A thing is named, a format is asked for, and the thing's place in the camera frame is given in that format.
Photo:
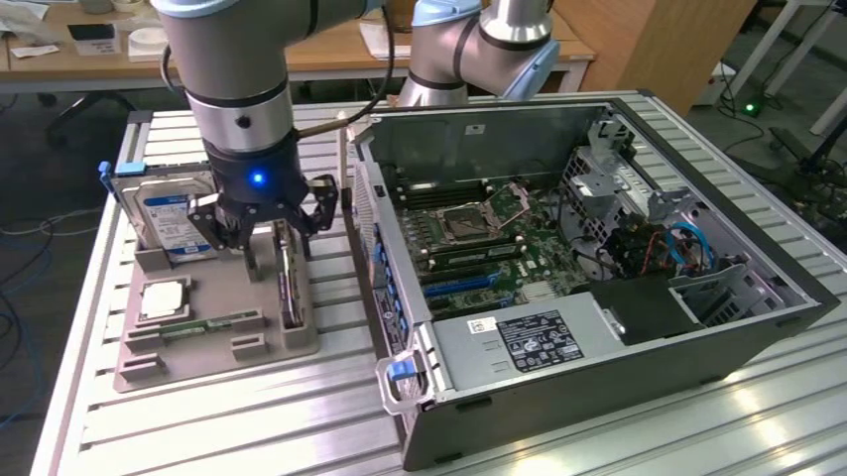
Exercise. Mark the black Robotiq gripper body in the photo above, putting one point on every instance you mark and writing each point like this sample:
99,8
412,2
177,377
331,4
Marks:
255,178

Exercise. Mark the graphics card with metal bracket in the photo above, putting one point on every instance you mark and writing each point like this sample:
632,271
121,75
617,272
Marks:
288,282

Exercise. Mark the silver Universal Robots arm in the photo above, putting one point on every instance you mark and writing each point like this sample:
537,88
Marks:
231,64

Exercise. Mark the hard disk in blue caddy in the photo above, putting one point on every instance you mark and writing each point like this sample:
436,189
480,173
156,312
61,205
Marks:
161,223

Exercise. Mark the silver CPU chip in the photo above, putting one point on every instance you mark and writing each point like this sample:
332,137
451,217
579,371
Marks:
161,300

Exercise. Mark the green RAM stick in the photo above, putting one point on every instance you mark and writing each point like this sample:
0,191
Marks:
199,327

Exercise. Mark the CPU socket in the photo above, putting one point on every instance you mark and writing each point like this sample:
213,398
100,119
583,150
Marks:
465,220

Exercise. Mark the RAM stick with black chips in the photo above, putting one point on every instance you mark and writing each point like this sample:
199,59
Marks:
476,255

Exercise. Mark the blue expansion slot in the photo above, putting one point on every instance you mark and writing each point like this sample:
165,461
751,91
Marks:
456,285

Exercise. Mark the wooden desk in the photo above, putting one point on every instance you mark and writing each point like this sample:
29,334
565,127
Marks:
331,54

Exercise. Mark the grey plastic parts rack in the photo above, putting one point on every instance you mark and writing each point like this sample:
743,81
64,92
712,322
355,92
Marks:
219,357

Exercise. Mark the metal socket cover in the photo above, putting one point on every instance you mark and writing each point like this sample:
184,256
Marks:
512,203

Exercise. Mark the white box with round insert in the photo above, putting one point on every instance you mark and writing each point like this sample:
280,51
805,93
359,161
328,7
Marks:
145,44

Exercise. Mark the white paper stack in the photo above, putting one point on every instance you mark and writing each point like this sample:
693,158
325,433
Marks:
380,44

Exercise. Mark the green motherboard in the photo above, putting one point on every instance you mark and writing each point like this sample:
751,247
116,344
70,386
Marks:
529,258

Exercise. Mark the blue case latch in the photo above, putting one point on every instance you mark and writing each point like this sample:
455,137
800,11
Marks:
400,371

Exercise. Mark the white box with black top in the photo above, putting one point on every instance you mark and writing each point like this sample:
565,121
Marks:
93,39

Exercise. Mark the grey power supply unit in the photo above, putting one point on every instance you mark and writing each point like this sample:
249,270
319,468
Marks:
476,357

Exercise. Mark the metal disk bay cage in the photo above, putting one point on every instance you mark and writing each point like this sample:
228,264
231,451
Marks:
595,193

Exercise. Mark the grey cup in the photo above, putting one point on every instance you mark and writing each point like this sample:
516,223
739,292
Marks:
97,6

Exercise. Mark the white paper slip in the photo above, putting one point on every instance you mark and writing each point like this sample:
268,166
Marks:
33,50

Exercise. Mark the open black PC case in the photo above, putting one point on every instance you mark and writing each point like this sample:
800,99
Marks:
595,396

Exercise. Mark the wooden cabinet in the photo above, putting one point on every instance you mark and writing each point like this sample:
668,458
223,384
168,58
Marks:
675,49

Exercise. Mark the device with green light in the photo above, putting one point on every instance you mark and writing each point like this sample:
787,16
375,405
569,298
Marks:
749,107

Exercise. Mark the black floor stand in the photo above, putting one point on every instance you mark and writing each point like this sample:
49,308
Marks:
793,149

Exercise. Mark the black intrusion switch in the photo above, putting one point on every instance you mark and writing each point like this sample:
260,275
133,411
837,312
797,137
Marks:
379,191

